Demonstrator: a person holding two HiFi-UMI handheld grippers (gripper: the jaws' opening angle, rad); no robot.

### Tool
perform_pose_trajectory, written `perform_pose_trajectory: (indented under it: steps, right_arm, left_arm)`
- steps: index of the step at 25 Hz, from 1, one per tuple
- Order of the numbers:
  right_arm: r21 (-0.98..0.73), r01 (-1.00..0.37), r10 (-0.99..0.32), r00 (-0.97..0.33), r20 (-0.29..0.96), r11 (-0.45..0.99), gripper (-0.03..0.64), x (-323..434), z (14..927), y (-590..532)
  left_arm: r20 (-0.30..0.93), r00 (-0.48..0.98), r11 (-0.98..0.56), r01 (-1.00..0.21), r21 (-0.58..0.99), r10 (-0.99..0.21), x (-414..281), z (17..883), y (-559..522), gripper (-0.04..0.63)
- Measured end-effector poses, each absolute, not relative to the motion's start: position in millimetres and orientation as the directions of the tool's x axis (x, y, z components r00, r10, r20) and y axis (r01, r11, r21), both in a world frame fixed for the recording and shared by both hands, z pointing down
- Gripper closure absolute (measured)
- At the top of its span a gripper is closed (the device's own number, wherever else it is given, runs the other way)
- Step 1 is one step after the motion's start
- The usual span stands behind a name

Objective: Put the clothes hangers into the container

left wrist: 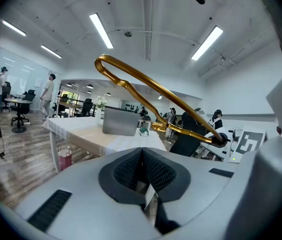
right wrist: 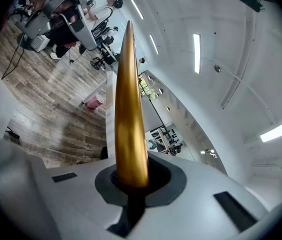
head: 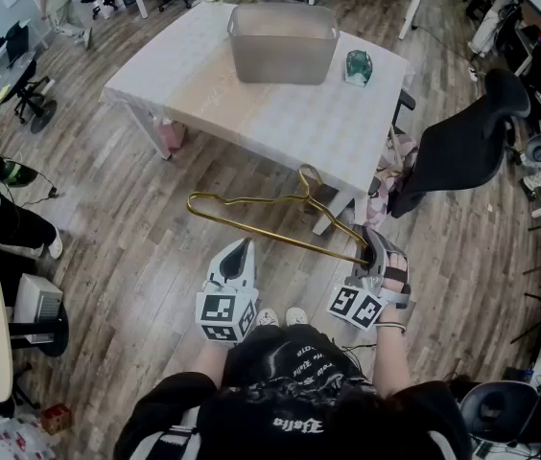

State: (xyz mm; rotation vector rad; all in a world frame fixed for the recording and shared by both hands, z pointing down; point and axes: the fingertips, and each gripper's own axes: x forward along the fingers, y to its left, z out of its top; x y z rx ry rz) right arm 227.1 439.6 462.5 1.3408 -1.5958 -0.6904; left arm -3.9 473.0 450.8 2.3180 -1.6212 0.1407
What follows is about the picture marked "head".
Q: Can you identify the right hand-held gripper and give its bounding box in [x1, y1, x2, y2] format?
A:
[327, 226, 414, 331]

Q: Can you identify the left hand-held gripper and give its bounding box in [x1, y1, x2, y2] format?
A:
[195, 238, 260, 345]

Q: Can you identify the clear plastic tray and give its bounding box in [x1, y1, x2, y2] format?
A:
[226, 2, 341, 85]

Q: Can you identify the person's left forearm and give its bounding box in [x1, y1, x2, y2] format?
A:
[191, 340, 233, 392]

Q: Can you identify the person's right forearm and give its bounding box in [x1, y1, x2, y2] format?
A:
[370, 304, 413, 400]

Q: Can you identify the small red box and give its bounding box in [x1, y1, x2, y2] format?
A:
[39, 402, 73, 435]

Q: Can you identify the person's right hand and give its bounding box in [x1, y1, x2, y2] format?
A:
[383, 251, 412, 296]

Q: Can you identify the person's left shoe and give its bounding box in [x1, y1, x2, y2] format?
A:
[254, 308, 280, 329]

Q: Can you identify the person's shoe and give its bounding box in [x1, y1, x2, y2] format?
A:
[254, 308, 280, 329]
[284, 307, 309, 328]

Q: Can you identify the person's right shoe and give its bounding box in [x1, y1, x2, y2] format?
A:
[284, 307, 309, 328]

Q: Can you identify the pink camouflage fabric bag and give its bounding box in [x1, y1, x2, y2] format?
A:
[364, 131, 420, 232]

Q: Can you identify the black office chair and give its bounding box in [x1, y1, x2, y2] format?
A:
[388, 67, 533, 219]

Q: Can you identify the pale checked tablecloth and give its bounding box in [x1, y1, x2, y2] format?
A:
[99, 1, 411, 198]

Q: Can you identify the white table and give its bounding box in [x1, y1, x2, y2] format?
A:
[99, 1, 411, 237]

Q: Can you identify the person's black printed clothing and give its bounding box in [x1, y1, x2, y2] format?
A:
[114, 323, 473, 460]

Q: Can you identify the green and white small object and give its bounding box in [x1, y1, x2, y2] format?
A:
[345, 49, 374, 87]

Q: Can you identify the black round-seat chair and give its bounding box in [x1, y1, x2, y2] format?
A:
[459, 379, 541, 454]

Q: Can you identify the white computer tower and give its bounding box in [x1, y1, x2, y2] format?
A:
[12, 273, 64, 344]

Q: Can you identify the green and black device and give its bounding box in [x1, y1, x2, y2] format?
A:
[0, 144, 40, 189]

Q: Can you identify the grey desk with monitor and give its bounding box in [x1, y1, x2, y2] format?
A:
[0, 16, 37, 119]

